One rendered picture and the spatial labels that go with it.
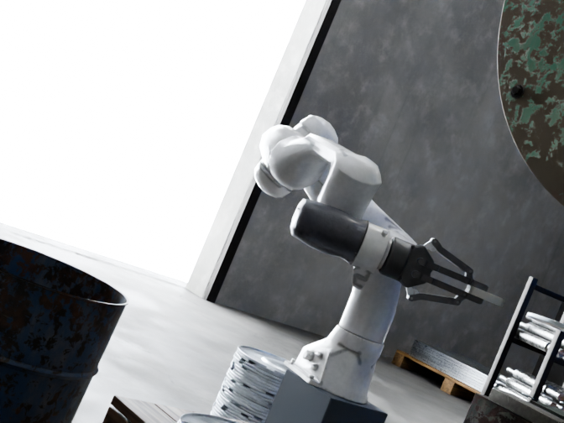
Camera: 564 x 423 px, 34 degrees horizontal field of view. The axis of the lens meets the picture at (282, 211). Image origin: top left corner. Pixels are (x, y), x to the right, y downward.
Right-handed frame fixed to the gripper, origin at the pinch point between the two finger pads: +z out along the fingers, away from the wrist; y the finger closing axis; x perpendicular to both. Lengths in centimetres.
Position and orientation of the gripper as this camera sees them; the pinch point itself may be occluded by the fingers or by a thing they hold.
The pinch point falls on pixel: (484, 295)
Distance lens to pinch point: 178.5
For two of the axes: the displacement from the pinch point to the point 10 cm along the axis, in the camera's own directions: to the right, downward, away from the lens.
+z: 9.2, 3.8, 0.2
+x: -0.3, 0.0, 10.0
